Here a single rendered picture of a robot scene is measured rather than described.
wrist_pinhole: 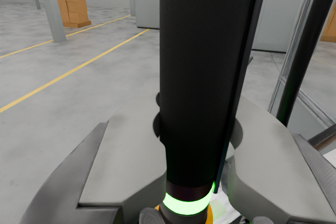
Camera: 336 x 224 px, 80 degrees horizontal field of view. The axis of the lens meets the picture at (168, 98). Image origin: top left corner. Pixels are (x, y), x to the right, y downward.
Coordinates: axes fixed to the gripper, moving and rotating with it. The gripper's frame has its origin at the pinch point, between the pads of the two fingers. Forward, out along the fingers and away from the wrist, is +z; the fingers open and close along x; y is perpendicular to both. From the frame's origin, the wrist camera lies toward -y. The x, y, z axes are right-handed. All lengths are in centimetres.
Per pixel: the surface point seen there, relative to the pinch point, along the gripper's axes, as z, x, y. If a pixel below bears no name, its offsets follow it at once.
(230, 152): 30.4, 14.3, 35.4
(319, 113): 77, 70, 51
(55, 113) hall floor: 198, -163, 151
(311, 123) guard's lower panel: 79, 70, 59
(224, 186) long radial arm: 20.3, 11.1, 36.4
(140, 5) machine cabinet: 751, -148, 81
